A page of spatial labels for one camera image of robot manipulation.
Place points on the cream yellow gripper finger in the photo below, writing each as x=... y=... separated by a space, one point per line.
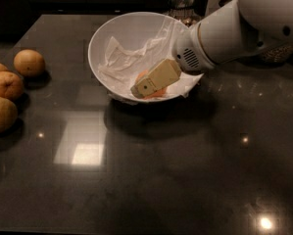
x=160 y=76

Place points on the white tissue paper liner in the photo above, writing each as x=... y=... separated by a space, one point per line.
x=126 y=61

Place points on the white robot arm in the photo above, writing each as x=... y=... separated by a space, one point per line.
x=238 y=29

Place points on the yellowish orange at left front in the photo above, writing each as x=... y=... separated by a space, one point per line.
x=8 y=114

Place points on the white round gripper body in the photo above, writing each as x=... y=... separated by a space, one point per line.
x=186 y=50

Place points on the left glass cereal jar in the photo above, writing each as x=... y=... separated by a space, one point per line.
x=183 y=11

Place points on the right glass cereal jar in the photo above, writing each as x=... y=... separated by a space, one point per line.
x=277 y=55

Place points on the white bowl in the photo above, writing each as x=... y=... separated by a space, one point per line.
x=133 y=30

